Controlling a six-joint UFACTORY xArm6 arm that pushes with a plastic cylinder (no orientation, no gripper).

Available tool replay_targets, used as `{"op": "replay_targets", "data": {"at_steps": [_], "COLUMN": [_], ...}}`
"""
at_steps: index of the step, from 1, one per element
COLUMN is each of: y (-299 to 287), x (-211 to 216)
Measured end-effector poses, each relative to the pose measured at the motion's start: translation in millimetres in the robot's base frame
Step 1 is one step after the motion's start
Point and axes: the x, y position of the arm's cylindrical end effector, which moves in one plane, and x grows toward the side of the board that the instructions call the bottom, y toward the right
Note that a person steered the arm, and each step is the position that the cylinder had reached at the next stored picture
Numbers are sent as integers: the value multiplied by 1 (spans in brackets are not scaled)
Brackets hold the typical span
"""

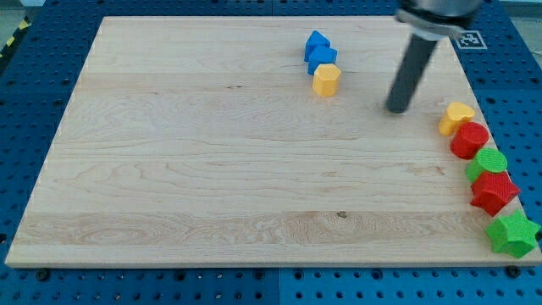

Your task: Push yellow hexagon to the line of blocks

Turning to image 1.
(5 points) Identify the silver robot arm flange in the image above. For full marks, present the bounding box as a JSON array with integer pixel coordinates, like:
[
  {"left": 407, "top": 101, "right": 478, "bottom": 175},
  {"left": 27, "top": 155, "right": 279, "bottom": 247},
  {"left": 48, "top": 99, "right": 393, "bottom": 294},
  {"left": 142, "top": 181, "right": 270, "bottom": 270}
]
[{"left": 395, "top": 0, "right": 483, "bottom": 41}]

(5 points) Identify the yellow hexagon block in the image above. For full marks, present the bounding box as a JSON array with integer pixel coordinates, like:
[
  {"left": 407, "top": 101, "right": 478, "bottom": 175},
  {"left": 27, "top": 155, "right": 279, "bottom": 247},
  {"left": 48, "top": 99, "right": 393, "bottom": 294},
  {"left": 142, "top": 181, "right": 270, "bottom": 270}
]
[{"left": 312, "top": 64, "right": 342, "bottom": 97}]

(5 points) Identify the wooden board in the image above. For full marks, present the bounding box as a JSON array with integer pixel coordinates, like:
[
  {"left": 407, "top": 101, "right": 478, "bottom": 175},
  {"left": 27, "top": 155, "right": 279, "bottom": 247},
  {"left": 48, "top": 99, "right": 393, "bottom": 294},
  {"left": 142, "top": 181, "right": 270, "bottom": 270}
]
[{"left": 4, "top": 15, "right": 542, "bottom": 269}]

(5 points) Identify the blue cube block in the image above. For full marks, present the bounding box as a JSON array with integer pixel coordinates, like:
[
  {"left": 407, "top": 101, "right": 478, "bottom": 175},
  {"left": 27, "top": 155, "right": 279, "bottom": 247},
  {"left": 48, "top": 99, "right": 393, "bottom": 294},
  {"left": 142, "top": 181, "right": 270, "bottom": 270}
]
[{"left": 307, "top": 45, "right": 338, "bottom": 75}]

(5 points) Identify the blue pentagon block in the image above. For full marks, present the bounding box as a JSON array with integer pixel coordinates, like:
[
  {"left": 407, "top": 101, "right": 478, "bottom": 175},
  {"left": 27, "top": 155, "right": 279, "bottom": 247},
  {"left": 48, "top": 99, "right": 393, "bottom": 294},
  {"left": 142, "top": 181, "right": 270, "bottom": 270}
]
[{"left": 304, "top": 30, "right": 330, "bottom": 62}]

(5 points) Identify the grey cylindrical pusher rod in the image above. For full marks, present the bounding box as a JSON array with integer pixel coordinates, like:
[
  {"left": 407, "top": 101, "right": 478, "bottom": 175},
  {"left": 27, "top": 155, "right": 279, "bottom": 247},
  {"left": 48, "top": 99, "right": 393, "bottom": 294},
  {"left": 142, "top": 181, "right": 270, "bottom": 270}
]
[{"left": 385, "top": 34, "right": 438, "bottom": 114}]

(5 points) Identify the yellow heart block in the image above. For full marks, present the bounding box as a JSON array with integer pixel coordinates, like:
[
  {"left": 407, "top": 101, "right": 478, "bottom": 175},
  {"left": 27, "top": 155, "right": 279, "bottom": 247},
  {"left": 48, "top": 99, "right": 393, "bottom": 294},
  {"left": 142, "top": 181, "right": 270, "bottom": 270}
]
[{"left": 438, "top": 102, "right": 475, "bottom": 136}]

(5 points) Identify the red cylinder block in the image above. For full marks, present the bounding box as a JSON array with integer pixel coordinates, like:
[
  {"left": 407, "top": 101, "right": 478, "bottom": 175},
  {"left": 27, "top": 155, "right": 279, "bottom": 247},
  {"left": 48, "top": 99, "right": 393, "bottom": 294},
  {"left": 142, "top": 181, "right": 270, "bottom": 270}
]
[{"left": 450, "top": 122, "right": 489, "bottom": 160}]

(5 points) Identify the green cylinder block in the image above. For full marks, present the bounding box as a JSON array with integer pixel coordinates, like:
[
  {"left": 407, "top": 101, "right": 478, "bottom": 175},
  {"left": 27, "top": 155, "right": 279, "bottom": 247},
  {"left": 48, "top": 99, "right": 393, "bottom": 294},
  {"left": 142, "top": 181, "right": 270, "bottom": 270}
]
[{"left": 465, "top": 148, "right": 508, "bottom": 183}]

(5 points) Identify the red star block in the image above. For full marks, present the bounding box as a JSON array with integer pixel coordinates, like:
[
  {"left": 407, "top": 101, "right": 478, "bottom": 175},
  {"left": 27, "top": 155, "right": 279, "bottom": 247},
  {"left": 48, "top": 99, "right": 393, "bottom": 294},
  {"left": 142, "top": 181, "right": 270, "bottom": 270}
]
[{"left": 470, "top": 171, "right": 521, "bottom": 216}]

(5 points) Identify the white fiducial marker tag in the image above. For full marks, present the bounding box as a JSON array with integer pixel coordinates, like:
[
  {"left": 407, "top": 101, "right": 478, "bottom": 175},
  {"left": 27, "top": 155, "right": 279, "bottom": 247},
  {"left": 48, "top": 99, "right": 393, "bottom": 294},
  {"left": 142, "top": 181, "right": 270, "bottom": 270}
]
[{"left": 455, "top": 30, "right": 487, "bottom": 50}]

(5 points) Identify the green star block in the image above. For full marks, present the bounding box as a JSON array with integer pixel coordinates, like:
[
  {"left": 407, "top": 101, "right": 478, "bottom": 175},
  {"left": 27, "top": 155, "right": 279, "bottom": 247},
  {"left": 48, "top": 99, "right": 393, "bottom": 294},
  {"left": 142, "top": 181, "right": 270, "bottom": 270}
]
[{"left": 485, "top": 209, "right": 541, "bottom": 258}]

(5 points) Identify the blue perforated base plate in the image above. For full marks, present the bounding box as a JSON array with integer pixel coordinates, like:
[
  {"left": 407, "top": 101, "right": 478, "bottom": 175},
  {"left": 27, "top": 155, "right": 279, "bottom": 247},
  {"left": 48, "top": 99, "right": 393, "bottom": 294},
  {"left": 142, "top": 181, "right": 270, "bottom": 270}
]
[{"left": 1, "top": 1, "right": 541, "bottom": 304}]

